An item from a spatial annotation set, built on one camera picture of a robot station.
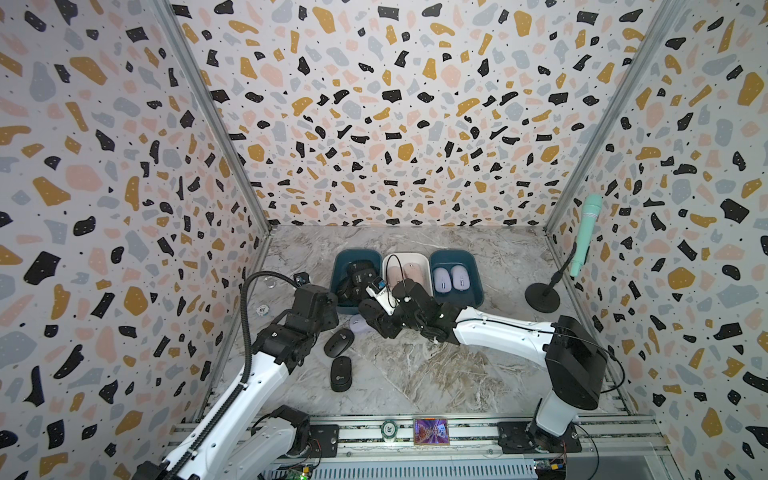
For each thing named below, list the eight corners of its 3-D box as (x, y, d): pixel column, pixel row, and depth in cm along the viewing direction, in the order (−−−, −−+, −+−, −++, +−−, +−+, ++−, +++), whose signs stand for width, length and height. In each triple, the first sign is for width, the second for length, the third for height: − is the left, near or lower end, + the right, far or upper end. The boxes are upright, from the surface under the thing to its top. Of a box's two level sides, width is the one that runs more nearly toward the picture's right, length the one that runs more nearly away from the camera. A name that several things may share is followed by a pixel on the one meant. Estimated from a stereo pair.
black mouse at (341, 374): (329, 391, 83) (327, 388, 81) (333, 359, 89) (332, 356, 87) (351, 391, 83) (350, 388, 81) (354, 360, 89) (353, 356, 87)
